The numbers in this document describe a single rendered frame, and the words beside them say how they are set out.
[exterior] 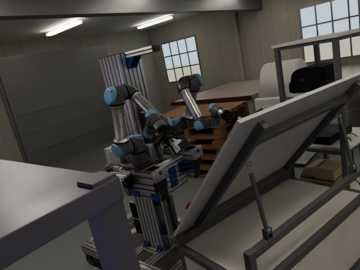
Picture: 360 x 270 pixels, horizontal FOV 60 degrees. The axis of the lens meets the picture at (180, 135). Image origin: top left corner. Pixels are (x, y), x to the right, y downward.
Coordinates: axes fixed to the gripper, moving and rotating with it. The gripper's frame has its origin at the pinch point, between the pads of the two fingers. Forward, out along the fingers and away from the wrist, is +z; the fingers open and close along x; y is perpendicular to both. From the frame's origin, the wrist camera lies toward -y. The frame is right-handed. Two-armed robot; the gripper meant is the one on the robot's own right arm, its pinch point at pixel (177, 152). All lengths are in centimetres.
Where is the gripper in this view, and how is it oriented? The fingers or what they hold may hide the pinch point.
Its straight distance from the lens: 186.4
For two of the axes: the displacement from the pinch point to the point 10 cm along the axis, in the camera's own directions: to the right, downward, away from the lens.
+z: 5.7, 6.8, -4.6
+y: 8.2, -4.2, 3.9
